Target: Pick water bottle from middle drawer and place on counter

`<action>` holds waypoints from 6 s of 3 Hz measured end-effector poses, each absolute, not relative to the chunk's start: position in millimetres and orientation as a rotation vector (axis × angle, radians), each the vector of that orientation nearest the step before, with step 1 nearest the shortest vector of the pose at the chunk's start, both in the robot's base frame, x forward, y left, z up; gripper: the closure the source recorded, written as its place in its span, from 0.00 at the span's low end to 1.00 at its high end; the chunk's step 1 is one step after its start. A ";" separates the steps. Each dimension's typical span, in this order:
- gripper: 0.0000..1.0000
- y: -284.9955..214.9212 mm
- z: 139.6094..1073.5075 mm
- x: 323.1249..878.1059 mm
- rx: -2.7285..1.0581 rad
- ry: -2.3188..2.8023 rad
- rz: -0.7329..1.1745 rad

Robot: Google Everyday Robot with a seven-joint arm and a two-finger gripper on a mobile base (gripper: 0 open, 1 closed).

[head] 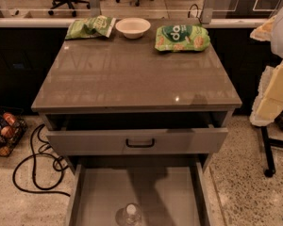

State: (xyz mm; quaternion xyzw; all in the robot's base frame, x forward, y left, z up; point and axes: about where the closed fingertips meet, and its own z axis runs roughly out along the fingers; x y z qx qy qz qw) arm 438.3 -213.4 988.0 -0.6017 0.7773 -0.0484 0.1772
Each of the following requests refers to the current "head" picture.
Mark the black stand leg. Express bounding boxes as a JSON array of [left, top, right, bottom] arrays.
[[260, 126, 283, 178]]

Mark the white paper bowl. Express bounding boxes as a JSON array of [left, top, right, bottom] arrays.
[[115, 18, 151, 40]]

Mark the green snack bag right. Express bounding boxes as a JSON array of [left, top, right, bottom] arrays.
[[155, 24, 210, 52]]

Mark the green chip bag left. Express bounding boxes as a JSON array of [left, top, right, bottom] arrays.
[[65, 15, 116, 40]]

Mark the grey drawer cabinet counter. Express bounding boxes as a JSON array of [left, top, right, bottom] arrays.
[[32, 19, 241, 169]]

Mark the black wire basket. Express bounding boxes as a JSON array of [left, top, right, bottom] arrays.
[[0, 112, 27, 157]]

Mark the grey top drawer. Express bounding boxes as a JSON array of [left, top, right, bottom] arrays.
[[47, 112, 228, 155]]

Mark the grey open middle drawer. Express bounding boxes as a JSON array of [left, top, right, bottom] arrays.
[[65, 164, 216, 226]]

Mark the black drawer handle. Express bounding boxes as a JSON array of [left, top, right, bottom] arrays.
[[125, 138, 156, 149]]

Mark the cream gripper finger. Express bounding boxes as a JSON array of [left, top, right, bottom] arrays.
[[249, 60, 283, 126], [250, 16, 275, 41]]

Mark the black floor cable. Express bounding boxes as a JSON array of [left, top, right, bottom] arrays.
[[11, 123, 72, 198]]

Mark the clear plastic water bottle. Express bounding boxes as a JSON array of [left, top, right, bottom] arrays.
[[115, 203, 142, 226]]

